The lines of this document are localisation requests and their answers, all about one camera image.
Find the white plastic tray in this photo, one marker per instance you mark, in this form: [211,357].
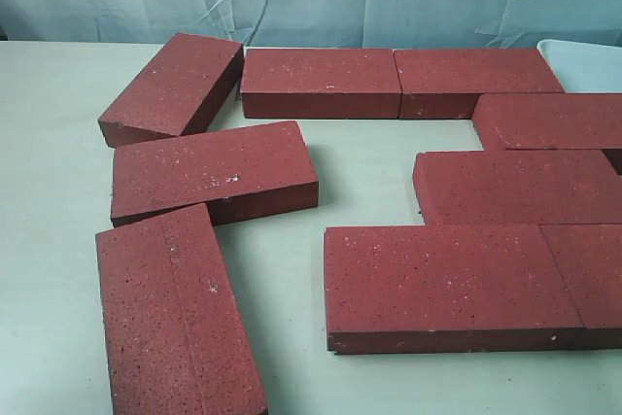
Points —
[583,67]

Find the long red brick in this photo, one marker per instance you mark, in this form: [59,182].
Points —
[174,336]

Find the right third row red brick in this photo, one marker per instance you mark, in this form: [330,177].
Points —
[541,187]

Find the back row left red brick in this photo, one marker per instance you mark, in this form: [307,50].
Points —
[323,84]

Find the angled red brick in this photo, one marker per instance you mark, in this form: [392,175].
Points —
[178,92]

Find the front right edge red brick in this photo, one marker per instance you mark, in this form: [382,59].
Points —
[589,259]

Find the front large red brick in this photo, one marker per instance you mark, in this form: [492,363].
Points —
[415,289]

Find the right second row red brick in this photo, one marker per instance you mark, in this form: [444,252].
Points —
[550,121]

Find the back row right red brick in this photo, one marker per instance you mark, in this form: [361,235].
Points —
[445,84]

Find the red brick with white scratches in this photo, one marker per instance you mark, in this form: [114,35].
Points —
[239,174]

